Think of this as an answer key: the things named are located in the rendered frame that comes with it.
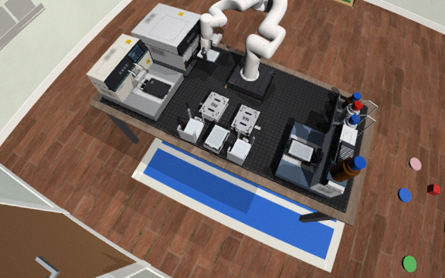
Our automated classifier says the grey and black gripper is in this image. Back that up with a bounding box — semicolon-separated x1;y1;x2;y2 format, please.
201;38;213;59

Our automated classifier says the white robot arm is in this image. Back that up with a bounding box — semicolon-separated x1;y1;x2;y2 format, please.
199;0;287;81

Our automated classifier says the red bottle cap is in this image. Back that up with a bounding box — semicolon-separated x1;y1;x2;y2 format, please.
352;100;363;110

